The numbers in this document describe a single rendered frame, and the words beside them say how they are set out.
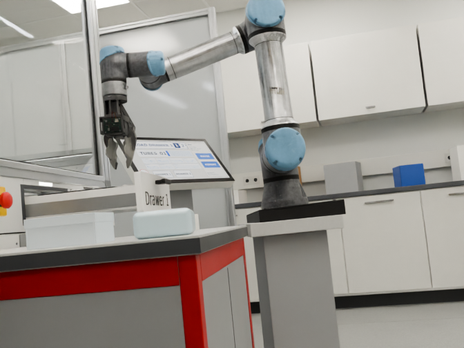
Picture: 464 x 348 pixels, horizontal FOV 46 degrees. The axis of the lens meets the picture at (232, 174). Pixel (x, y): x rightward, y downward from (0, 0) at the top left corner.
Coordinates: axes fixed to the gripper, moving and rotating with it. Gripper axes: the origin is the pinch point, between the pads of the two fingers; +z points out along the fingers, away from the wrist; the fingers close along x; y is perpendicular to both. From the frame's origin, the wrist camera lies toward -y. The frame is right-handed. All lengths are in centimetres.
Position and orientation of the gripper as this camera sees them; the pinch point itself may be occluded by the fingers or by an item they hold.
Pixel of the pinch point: (122, 164)
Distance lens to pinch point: 168.6
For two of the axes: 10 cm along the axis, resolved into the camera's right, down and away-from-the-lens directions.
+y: -1.5, -0.7, -9.9
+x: 9.9, -1.0, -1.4
